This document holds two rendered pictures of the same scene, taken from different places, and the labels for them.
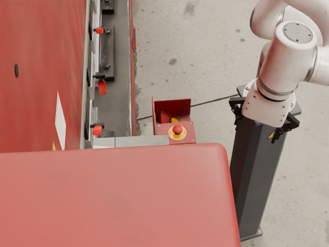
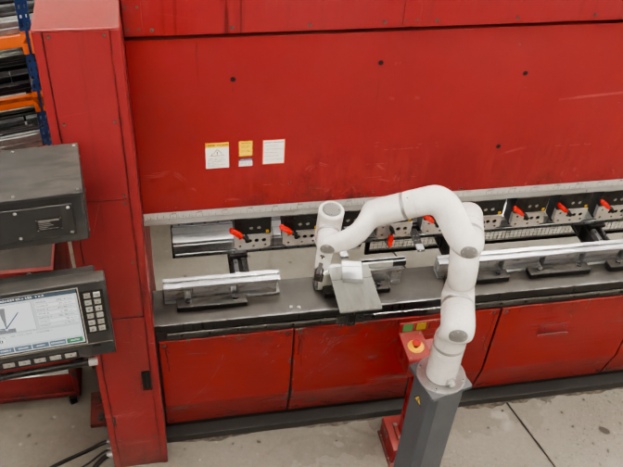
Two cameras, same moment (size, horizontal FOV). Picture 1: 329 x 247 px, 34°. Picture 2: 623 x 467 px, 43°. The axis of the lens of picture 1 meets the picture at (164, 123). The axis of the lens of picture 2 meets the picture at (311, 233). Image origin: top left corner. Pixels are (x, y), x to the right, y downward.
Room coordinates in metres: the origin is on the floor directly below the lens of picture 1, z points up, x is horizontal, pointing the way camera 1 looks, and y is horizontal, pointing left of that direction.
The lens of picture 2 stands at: (0.36, -2.20, 3.44)
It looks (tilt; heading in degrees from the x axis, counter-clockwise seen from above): 42 degrees down; 79
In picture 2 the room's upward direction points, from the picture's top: 5 degrees clockwise
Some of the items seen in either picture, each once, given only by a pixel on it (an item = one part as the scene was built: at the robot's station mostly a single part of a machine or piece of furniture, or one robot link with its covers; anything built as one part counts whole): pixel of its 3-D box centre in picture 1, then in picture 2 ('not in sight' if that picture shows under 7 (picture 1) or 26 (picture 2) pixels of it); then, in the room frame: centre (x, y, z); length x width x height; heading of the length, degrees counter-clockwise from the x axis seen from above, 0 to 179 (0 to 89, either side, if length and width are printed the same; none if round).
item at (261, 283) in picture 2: not in sight; (222, 286); (0.44, 0.23, 0.92); 0.50 x 0.06 x 0.10; 3
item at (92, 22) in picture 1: (81, 24); (438, 212); (1.37, 0.28, 1.26); 0.15 x 0.09 x 0.17; 3
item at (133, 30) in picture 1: (133, 34); (553, 329); (2.02, 0.15, 0.59); 0.15 x 0.02 x 0.07; 3
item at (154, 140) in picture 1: (130, 159); (354, 287); (1.00, 0.11, 1.00); 0.26 x 0.18 x 0.01; 93
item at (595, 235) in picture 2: not in sight; (581, 216); (2.32, 0.71, 0.81); 0.64 x 0.08 x 0.14; 93
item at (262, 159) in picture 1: (251, 172); (421, 448); (1.25, -0.38, 0.50); 0.18 x 0.18 x 1.00; 17
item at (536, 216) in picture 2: not in sight; (526, 206); (1.77, 0.30, 1.26); 0.15 x 0.09 x 0.17; 3
